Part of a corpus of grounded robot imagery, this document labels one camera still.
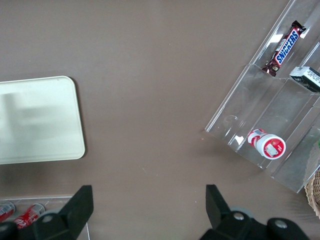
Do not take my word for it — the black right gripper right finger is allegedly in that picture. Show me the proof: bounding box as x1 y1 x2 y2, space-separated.
199 184 270 240

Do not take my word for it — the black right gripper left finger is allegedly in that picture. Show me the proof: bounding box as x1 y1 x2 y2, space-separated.
17 184 94 240

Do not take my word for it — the small pale wicker basket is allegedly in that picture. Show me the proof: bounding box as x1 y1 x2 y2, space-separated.
303 168 320 221

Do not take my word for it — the cream plastic tray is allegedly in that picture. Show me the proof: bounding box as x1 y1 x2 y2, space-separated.
0 75 86 165

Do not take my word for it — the clear acrylic bottle rack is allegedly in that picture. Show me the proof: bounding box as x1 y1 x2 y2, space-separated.
0 195 91 240

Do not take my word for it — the red cola bottle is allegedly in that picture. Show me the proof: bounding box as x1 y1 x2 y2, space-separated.
13 203 46 231
0 201 17 224

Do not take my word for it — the red white yogurt bottle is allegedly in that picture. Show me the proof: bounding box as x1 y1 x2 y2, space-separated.
247 128 287 161

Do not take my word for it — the clear acrylic stepped display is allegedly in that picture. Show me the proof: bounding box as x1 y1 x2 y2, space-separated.
204 0 320 195

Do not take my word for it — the black white snack box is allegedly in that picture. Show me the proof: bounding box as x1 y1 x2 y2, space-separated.
289 65 320 94

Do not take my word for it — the Snickers chocolate bar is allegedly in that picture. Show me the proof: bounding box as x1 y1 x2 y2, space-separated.
261 20 308 77

